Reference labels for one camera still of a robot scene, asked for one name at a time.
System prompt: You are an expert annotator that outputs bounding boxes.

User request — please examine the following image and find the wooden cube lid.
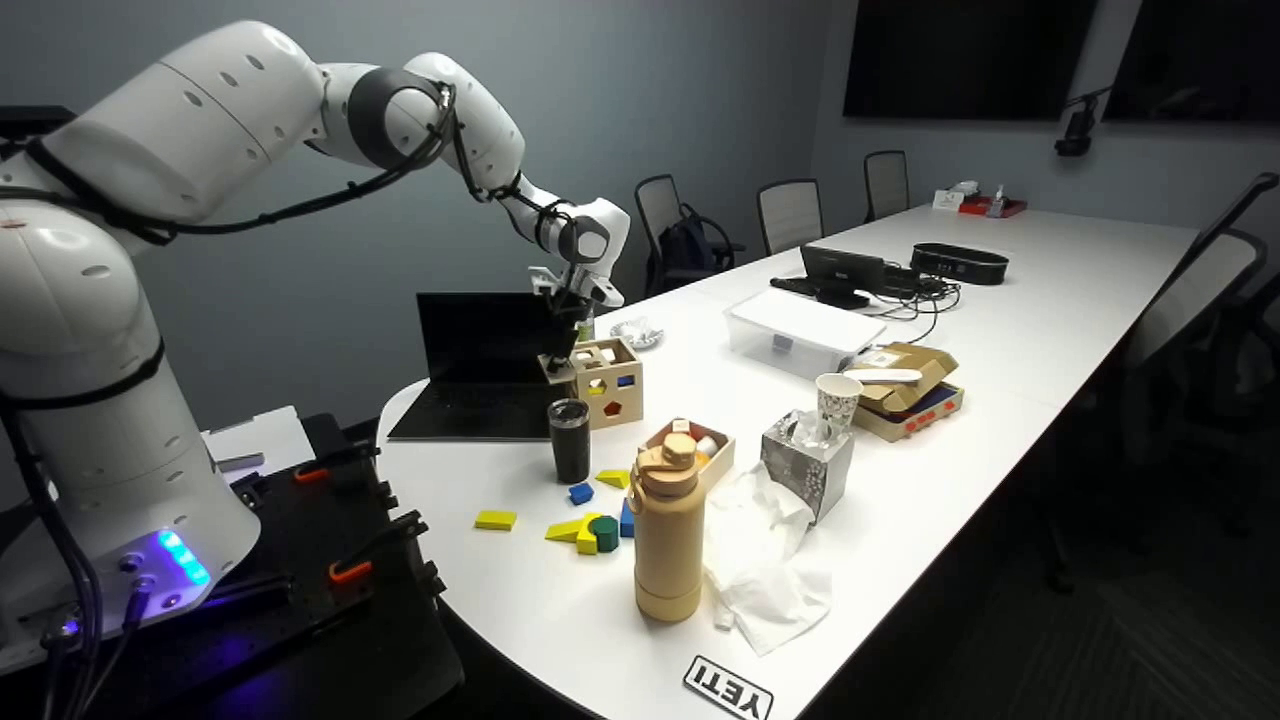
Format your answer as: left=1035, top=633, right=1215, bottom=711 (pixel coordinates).
left=538, top=337, right=642, bottom=387

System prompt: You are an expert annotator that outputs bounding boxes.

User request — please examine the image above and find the wooden shape sorter cube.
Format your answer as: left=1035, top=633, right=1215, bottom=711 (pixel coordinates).
left=538, top=337, right=645, bottom=432

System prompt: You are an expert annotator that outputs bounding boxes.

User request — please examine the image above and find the open cardboard box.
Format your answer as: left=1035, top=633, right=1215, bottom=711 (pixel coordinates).
left=844, top=341, right=967, bottom=444

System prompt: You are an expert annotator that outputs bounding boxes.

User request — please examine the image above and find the small white dish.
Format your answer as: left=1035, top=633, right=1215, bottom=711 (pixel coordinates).
left=609, top=317, right=665, bottom=352

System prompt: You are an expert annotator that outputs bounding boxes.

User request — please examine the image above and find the black laptop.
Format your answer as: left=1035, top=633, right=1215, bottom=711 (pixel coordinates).
left=387, top=291, right=579, bottom=444

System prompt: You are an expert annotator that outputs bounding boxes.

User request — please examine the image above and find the black tumbler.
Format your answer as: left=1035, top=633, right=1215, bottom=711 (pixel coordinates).
left=547, top=398, right=593, bottom=486

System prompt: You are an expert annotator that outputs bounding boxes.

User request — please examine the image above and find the black backpack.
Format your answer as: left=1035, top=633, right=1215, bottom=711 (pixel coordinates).
left=648, top=204, right=738, bottom=292

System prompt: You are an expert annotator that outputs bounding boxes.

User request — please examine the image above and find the office chair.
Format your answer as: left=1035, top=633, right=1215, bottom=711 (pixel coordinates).
left=756, top=178, right=827, bottom=257
left=863, top=149, right=912, bottom=224
left=634, top=173, right=747, bottom=298

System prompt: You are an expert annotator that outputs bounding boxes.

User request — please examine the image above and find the heap of wooden blocks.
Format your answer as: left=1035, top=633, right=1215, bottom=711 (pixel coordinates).
left=668, top=420, right=721, bottom=469

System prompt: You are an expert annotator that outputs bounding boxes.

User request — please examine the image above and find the small wooden tray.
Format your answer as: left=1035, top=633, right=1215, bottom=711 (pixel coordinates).
left=639, top=417, right=737, bottom=494

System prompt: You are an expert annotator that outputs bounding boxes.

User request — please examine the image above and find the clear plastic storage box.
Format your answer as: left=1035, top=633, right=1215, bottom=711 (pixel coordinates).
left=723, top=287, right=889, bottom=382

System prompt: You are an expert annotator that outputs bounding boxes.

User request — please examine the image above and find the tan water bottle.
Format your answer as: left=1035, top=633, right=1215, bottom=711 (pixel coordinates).
left=627, top=431, right=708, bottom=625

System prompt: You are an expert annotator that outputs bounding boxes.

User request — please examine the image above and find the small black monitor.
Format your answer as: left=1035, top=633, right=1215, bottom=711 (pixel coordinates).
left=769, top=244, right=888, bottom=310

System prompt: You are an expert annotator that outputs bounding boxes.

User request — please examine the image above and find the patterned tissue box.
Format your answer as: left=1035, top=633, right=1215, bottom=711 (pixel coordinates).
left=759, top=407, right=857, bottom=525

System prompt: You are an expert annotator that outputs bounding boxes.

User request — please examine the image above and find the patterned paper cup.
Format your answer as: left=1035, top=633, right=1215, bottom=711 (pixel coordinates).
left=815, top=372, right=865, bottom=442

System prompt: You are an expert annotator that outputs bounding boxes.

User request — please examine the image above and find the crumpled white tissue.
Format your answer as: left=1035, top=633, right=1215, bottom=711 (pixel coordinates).
left=702, top=464, right=834, bottom=658

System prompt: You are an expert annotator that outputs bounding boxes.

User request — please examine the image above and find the white paper sheet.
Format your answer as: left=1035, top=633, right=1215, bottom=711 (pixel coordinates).
left=199, top=404, right=317, bottom=483

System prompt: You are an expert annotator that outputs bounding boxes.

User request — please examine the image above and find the black oval speaker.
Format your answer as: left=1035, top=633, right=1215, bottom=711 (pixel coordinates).
left=909, top=242, right=1010, bottom=287

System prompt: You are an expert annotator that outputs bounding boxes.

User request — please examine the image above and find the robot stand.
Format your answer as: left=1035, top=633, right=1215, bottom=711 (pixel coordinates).
left=0, top=410, right=467, bottom=720

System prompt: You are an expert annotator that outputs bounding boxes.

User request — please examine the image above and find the black and white sticker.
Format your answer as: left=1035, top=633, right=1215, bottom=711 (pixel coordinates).
left=683, top=654, right=775, bottom=720

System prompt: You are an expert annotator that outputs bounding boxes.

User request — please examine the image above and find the row of office chairs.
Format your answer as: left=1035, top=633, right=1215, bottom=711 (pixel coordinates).
left=1045, top=171, right=1280, bottom=593

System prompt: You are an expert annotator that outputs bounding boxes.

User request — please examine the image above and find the orange handled clamp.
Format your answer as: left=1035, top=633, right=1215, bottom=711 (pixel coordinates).
left=292, top=443, right=383, bottom=488
left=327, top=509, right=432, bottom=585

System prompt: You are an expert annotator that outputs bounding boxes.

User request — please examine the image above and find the black cable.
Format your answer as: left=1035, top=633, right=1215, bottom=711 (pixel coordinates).
left=868, top=272, right=963, bottom=343

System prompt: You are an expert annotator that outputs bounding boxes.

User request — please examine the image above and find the wall screen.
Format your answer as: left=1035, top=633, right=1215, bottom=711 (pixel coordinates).
left=1102, top=0, right=1280, bottom=127
left=842, top=0, right=1100, bottom=122

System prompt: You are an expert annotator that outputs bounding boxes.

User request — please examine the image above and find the camera on mount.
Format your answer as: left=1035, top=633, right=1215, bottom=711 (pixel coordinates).
left=1053, top=86, right=1114, bottom=159

